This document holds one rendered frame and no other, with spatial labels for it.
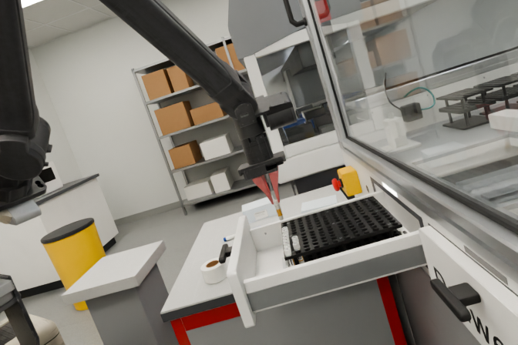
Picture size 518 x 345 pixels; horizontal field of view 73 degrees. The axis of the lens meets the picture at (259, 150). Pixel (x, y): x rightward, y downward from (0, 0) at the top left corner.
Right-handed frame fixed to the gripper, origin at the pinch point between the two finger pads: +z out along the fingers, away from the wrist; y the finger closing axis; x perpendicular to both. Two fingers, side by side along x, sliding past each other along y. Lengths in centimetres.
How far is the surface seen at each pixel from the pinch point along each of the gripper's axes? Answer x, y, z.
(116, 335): 38, -74, 41
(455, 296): -35.5, 19.3, 7.5
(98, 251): 193, -170, 50
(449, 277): -28.1, 21.6, 10.1
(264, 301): -16.6, -6.3, 12.5
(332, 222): -3.1, 10.1, 7.8
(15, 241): 236, -273, 27
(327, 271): -16.3, 6.0, 10.6
